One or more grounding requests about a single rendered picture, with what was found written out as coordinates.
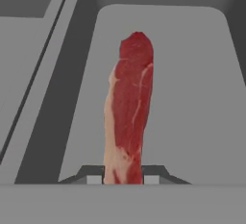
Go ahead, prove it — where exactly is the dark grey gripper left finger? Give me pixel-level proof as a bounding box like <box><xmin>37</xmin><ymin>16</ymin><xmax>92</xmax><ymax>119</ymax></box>
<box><xmin>58</xmin><ymin>164</ymin><xmax>107</xmax><ymax>186</ymax></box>

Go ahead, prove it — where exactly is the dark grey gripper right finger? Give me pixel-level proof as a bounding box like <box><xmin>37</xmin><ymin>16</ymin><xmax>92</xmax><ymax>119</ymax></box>
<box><xmin>140</xmin><ymin>164</ymin><xmax>192</xmax><ymax>186</ymax></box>

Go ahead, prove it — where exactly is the raw red steak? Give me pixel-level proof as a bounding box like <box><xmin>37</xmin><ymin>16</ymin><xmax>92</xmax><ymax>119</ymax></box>
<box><xmin>103</xmin><ymin>31</ymin><xmax>155</xmax><ymax>186</ymax></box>

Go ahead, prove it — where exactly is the grey tupperware container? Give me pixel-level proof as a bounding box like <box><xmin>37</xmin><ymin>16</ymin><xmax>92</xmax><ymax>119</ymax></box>
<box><xmin>13</xmin><ymin>0</ymin><xmax>246</xmax><ymax>186</ymax></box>

